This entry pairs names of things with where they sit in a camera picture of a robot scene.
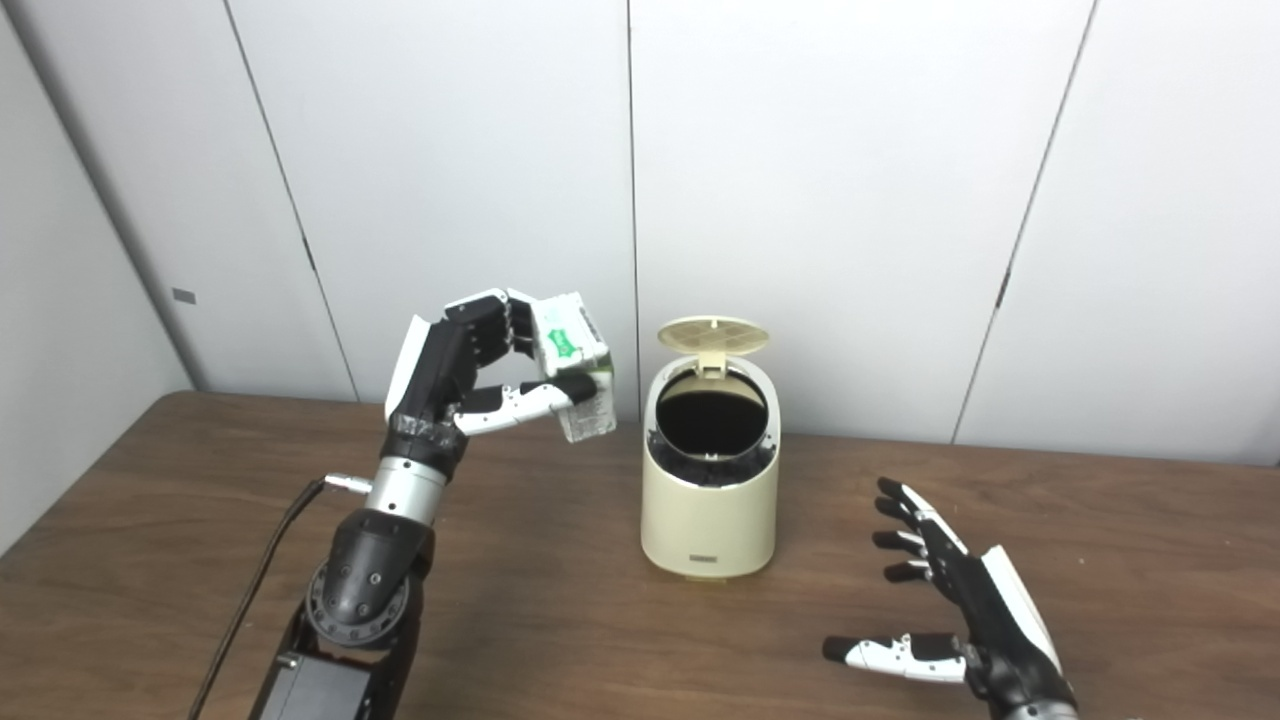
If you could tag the green white milk carton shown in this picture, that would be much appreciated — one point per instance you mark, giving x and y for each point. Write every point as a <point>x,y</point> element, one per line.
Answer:
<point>568,335</point>

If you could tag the cream round bin lid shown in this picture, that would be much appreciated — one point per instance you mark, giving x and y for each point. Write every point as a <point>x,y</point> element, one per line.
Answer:
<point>713,335</point>

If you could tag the cream lidded trash can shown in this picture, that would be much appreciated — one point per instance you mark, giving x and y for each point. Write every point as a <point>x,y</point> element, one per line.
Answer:
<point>710,525</point>

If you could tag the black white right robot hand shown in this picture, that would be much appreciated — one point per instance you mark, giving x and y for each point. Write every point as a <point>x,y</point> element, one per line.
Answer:
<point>990,610</point>

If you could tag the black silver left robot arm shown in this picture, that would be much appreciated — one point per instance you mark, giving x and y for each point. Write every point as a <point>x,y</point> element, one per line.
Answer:
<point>370,570</point>

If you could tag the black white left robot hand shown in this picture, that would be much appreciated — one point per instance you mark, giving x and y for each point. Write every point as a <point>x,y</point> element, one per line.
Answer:
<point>440,370</point>

